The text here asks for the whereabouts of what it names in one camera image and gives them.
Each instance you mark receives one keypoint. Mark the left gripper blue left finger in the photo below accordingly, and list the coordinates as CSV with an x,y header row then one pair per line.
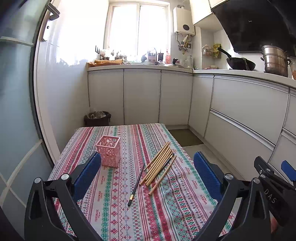
x,y
84,174

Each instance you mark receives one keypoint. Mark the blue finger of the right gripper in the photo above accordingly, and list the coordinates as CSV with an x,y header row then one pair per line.
x,y
288,170

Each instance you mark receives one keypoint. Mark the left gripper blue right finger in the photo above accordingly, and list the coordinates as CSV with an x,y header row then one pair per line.
x,y
210,174

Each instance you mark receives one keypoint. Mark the bamboo chopstick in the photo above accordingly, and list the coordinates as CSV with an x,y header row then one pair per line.
x,y
159,152
163,175
155,163
157,166
160,170

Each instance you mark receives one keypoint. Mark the black chopstick gold band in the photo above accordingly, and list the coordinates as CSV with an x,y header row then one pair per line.
x,y
135,187

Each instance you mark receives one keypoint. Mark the kitchen window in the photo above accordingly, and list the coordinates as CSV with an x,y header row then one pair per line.
x,y
137,28

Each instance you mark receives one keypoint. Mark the pink perforated utensil basket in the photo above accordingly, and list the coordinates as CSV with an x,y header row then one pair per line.
x,y
109,149

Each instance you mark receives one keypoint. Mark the dark trash bin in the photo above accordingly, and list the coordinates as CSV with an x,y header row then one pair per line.
x,y
97,118

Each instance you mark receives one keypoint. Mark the patterned striped tablecloth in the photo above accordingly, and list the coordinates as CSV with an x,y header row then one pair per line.
x,y
118,206

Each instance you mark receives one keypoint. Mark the white lower cabinets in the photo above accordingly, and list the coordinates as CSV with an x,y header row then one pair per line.
x,y
238,114

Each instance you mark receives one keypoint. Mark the stainless steel stock pot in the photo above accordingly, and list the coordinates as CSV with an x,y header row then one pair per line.
x,y
275,60

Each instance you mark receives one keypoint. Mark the orange cloth on counter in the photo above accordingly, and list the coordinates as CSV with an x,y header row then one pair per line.
x,y
99,63

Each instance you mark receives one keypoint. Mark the white kettle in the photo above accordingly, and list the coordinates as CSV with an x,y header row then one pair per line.
x,y
189,63

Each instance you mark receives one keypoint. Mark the black wok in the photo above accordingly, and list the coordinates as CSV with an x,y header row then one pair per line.
x,y
238,63

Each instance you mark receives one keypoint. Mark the yellow green snack bag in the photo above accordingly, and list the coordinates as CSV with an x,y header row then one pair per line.
x,y
215,52

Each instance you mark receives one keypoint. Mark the red bottle on counter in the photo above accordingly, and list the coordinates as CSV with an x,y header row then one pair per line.
x,y
168,57

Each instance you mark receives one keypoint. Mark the black range hood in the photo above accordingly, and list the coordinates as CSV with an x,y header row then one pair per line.
x,y
250,25

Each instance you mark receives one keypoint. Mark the white water heater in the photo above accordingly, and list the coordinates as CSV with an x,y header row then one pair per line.
x,y
183,21

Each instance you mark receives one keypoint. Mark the white upper cabinet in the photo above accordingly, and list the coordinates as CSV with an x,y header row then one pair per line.
x,y
203,17

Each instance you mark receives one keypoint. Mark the door handle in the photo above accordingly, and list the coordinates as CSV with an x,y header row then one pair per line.
x,y
53,10

